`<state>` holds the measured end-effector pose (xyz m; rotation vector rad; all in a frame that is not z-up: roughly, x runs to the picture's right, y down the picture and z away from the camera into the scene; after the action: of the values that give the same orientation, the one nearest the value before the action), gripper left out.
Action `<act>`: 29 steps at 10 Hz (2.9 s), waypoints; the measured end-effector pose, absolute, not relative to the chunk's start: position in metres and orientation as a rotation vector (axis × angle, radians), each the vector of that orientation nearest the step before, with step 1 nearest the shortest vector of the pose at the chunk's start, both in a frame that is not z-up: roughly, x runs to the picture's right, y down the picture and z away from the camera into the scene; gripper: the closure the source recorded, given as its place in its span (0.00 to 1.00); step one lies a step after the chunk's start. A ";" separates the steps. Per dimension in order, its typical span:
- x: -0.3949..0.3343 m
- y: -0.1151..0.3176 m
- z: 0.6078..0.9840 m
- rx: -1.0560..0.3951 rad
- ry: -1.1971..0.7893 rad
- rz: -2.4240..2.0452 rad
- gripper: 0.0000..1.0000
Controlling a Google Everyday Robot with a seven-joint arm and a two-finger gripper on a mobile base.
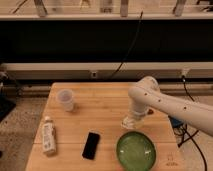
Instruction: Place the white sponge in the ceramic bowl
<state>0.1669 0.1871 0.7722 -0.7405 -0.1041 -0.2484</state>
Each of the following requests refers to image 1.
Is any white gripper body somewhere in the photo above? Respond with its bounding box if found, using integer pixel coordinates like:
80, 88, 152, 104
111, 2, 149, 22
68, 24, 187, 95
121, 115, 143, 130

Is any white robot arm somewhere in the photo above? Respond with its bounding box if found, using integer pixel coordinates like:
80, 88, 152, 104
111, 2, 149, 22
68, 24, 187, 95
122, 76, 213, 136

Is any green ceramic bowl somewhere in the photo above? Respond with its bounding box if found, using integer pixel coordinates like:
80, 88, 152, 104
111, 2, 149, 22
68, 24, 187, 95
116, 131, 156, 171

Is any black smartphone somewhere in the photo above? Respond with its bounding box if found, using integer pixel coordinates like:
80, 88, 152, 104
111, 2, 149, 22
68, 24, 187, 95
82, 132, 100, 160

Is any clear plastic cup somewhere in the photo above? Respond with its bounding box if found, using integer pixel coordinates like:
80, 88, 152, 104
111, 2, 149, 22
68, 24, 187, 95
56, 89, 74, 111

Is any white plastic bottle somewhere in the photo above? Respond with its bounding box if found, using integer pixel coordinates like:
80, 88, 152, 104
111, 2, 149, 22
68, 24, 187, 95
42, 116, 56, 155

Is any black floor cable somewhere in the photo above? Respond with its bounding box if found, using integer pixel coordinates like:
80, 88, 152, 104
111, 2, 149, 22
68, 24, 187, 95
176, 75, 208, 171

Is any black hanging cable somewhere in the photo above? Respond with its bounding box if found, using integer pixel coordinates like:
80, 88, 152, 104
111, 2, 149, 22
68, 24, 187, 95
105, 10, 145, 81

